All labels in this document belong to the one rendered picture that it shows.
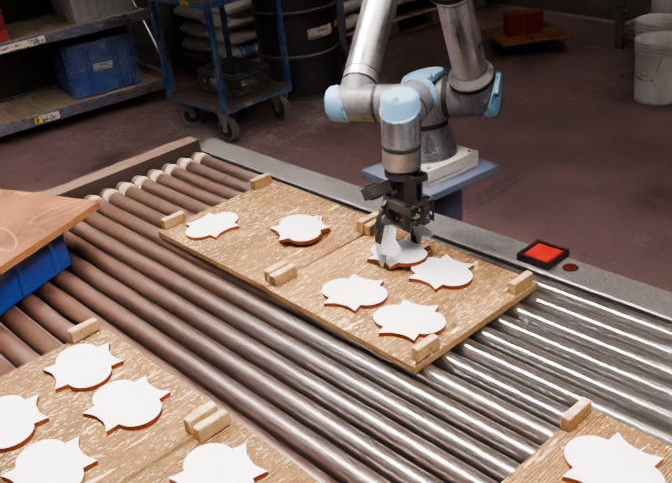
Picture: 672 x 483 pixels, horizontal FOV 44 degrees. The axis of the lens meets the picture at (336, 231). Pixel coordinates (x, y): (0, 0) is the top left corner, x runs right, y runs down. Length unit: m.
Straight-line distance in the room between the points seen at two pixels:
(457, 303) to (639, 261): 2.10
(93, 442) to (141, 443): 0.08
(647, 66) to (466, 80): 3.21
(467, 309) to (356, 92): 0.48
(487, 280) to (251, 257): 0.51
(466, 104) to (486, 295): 0.70
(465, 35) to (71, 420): 1.21
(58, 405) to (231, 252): 0.55
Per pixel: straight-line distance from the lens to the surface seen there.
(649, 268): 3.58
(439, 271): 1.67
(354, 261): 1.74
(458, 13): 1.98
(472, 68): 2.10
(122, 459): 1.36
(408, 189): 1.61
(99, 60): 6.08
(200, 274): 1.82
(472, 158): 2.28
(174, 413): 1.42
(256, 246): 1.86
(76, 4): 5.95
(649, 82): 5.28
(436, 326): 1.51
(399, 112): 1.55
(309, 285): 1.68
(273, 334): 1.58
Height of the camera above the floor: 1.80
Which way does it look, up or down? 27 degrees down
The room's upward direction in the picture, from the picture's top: 7 degrees counter-clockwise
